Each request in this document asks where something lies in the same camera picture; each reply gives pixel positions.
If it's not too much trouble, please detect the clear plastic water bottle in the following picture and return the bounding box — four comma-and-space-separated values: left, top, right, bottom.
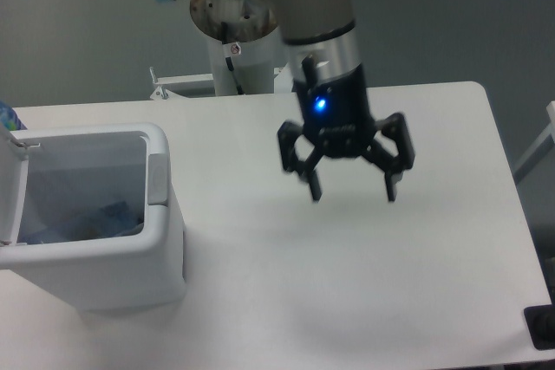
18, 201, 144, 244

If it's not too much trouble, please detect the black table clamp mount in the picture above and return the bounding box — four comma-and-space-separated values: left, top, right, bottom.
524, 304, 554, 351

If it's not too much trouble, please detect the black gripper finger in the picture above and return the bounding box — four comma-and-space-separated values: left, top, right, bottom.
362, 113, 415, 203
277, 120, 328, 203

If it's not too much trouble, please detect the white open trash can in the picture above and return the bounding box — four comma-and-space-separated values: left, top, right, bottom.
1, 122, 186, 310

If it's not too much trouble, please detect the blue patterned object left edge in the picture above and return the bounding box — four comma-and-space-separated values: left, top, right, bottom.
0, 101, 27, 131

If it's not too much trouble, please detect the white metal frame bracket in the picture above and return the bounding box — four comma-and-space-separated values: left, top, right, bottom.
149, 64, 292, 101

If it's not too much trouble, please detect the black cable on pedestal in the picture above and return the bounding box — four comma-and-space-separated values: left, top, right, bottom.
220, 21, 245, 96

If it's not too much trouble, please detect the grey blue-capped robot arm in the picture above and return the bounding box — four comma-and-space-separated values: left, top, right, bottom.
164, 0, 415, 200

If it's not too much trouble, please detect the white frame leg right edge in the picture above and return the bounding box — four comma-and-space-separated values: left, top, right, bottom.
513, 101, 554, 185

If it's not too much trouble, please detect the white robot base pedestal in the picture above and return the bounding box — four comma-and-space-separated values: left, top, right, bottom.
190, 0, 286, 96

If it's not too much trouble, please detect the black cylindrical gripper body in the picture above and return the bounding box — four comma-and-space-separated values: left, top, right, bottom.
285, 28, 375, 159

